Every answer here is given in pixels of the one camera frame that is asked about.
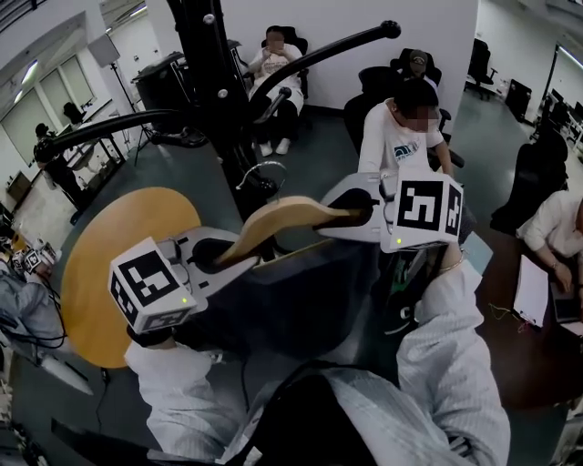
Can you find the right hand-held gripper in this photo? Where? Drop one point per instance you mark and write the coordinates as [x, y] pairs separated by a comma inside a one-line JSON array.
[[421, 209]]

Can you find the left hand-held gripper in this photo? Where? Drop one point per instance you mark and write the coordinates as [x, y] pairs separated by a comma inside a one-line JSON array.
[[148, 286]]

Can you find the wooden hanger with metal hook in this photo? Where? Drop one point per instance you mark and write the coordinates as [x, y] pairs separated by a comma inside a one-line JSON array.
[[291, 211]]

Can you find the dark garment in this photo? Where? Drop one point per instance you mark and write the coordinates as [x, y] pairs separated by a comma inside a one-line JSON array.
[[300, 300]]

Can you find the person's left forearm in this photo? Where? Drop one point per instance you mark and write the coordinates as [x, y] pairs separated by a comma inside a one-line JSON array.
[[182, 391]]

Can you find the person's right forearm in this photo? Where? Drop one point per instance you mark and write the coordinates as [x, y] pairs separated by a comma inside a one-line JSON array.
[[446, 355]]

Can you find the black office chair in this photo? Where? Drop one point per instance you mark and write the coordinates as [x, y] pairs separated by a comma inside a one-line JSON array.
[[360, 114], [533, 182], [480, 63]]

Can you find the round wooden table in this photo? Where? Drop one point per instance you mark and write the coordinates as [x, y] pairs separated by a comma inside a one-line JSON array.
[[105, 273]]

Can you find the black equipment crate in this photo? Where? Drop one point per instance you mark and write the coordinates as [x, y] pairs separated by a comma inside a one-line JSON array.
[[159, 86]]

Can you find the black coat rack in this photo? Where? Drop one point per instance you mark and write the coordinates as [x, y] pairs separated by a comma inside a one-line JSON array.
[[205, 68]]

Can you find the person's torso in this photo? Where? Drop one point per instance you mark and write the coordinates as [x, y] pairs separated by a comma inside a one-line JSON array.
[[319, 423]]

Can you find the white clipboard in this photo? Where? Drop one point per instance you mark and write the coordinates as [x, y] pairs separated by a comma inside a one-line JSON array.
[[530, 291]]

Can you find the dark brown table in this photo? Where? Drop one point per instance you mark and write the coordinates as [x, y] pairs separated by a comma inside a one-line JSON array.
[[524, 364]]

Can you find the grey laptop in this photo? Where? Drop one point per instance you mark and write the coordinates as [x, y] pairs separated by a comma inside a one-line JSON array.
[[567, 302]]

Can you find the light stand with white panel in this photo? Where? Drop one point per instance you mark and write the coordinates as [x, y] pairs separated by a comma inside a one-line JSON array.
[[104, 47]]

